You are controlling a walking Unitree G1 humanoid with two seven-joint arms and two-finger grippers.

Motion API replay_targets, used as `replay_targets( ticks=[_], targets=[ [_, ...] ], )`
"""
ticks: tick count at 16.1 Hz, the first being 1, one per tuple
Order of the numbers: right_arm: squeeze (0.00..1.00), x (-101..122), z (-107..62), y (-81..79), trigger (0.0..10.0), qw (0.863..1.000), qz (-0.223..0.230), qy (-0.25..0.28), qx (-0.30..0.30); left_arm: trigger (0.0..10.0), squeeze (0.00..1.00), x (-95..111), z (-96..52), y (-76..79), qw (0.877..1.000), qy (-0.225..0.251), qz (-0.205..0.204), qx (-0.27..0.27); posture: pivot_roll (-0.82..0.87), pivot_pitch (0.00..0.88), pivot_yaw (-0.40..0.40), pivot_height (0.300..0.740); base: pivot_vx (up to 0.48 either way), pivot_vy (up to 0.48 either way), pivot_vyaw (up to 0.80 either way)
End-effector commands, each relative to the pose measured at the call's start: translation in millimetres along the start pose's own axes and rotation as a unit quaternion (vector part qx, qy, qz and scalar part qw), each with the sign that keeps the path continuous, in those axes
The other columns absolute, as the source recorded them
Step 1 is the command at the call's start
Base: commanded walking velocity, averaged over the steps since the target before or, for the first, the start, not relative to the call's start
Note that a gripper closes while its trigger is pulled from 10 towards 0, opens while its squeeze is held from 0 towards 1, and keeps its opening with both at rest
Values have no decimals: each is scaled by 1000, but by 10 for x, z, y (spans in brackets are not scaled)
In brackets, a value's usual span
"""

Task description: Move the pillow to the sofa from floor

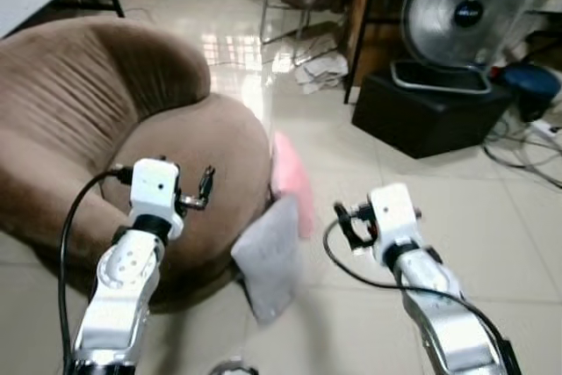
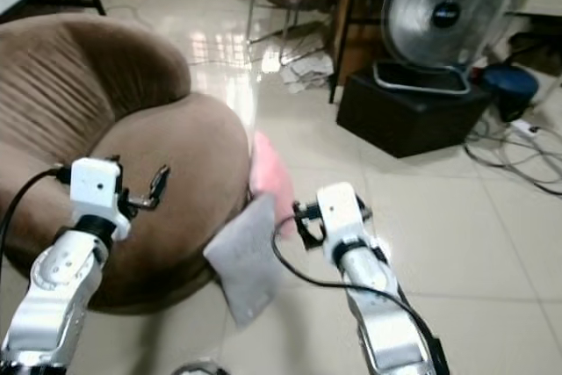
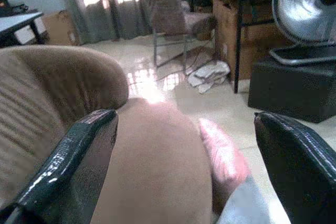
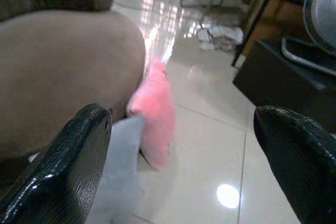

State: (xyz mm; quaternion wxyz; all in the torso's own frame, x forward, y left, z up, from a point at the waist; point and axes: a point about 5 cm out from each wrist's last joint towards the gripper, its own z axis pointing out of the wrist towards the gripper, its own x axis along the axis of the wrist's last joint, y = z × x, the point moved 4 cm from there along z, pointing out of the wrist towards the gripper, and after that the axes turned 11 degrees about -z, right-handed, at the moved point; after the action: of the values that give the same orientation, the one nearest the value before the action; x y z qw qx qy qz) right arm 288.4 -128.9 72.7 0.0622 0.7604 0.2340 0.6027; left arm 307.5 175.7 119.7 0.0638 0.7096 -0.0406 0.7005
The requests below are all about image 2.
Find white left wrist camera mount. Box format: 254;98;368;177
69;157;126;241

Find crumpled white papers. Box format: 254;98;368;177
278;49;337;96

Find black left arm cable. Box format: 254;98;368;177
0;166;74;249

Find white power strip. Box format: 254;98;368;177
510;118;543;140

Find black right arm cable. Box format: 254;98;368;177
270;215;442;369

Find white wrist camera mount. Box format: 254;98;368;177
69;157;126;241
315;181;371;263

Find pink pillow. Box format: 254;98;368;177
249;131;296;227

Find blue round stool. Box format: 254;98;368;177
480;62;542;124

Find grey square pillow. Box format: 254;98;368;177
203;192;278;328

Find large round floor fan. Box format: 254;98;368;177
371;0;524;96

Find grey floor cables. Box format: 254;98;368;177
460;114;562;198

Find brown round fabric sofa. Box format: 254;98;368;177
0;12;252;311

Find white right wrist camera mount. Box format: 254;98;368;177
315;181;371;263

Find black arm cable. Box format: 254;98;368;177
270;215;442;369
0;166;74;249

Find black box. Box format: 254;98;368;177
335;69;494;160

